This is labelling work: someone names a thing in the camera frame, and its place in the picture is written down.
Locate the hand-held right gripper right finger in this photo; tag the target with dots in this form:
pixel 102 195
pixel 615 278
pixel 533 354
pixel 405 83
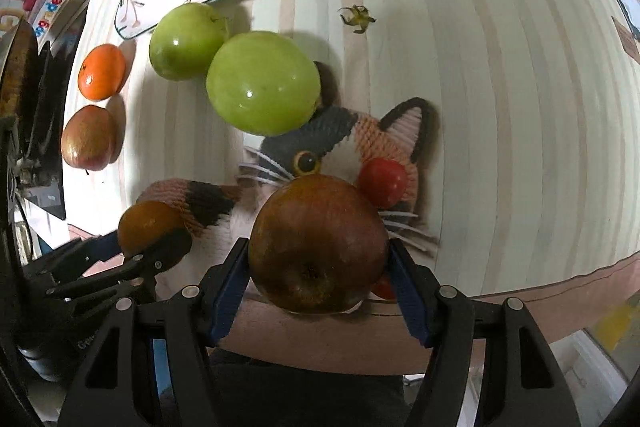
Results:
pixel 411 302

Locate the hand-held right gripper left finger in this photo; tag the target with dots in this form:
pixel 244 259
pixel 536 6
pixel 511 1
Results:
pixel 227 302

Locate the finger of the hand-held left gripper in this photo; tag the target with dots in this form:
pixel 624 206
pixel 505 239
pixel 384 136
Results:
pixel 105 247
pixel 165 252

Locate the cherry tomato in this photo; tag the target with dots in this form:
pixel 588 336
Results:
pixel 385 289
pixel 382 182

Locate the mandarin orange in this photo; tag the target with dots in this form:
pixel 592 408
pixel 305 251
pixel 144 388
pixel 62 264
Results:
pixel 102 72
pixel 142 224

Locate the dark red apple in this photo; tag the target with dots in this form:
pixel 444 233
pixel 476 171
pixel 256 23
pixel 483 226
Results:
pixel 315 237

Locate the red yellow apple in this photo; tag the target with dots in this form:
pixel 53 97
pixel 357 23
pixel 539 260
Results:
pixel 87 137

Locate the green apple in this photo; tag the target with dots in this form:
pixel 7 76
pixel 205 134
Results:
pixel 185 41
pixel 263 82

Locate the black gas stove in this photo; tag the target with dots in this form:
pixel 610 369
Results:
pixel 47 122

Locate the striped cat print table mat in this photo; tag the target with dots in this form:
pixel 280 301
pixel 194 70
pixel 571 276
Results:
pixel 475 107

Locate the green tomato calyx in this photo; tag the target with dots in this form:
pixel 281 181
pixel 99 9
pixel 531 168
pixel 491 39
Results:
pixel 357 18

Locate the small brown card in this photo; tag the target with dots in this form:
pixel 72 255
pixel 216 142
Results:
pixel 631 42

